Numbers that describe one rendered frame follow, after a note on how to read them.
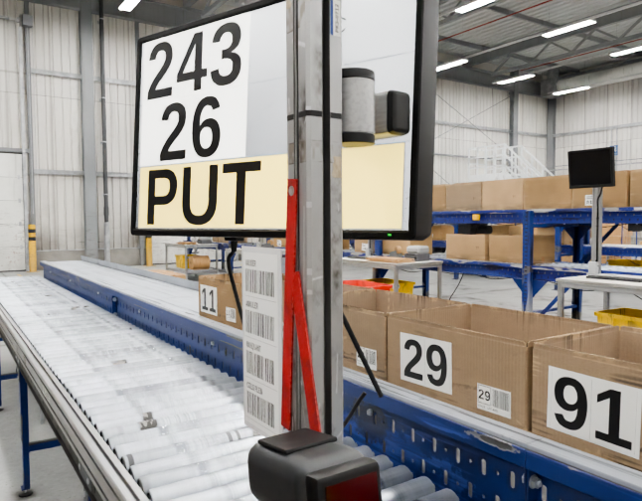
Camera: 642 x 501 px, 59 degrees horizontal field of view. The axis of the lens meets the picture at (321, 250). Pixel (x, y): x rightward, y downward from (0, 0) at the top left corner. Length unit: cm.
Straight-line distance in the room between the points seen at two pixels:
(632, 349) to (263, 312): 91
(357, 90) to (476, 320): 108
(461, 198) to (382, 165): 670
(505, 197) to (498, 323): 542
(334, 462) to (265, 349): 17
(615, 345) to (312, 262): 92
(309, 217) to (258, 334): 15
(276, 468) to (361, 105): 33
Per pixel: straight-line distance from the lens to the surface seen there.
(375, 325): 141
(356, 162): 64
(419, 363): 130
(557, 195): 651
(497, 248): 666
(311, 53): 54
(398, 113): 59
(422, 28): 64
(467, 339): 119
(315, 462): 46
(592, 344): 126
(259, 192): 72
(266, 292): 58
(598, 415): 106
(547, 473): 107
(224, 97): 79
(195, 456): 139
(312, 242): 52
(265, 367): 60
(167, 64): 90
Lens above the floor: 127
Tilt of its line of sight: 3 degrees down
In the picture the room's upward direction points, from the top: straight up
